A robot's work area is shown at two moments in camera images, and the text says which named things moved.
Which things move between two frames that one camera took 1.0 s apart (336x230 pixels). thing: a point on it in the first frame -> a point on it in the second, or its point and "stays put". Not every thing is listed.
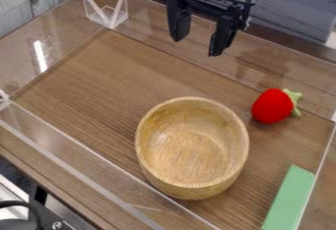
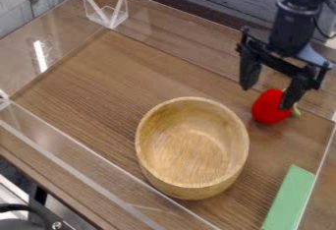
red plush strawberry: [275, 105] stays put
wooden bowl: [194, 146] stays put
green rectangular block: [290, 200] stays put
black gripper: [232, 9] -> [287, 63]
